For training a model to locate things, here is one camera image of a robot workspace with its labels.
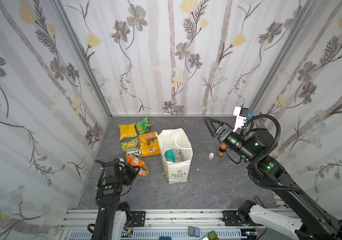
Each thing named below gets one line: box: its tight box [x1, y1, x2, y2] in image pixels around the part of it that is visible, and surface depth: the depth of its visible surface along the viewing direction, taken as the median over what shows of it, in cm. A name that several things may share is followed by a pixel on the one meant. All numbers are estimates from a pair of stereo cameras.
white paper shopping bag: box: [158, 128, 193, 185], surface depth 81 cm
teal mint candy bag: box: [164, 149, 184, 163], surface depth 95 cm
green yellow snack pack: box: [121, 137, 143, 159], surface depth 99 cm
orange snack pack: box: [139, 131, 161, 157], surface depth 98 cm
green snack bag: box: [135, 116, 153, 135], surface depth 113 cm
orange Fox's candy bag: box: [125, 155, 149, 177], surface depth 84 cm
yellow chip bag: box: [118, 122, 138, 141], surface depth 110 cm
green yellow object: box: [200, 230, 220, 240], surface depth 70 cm
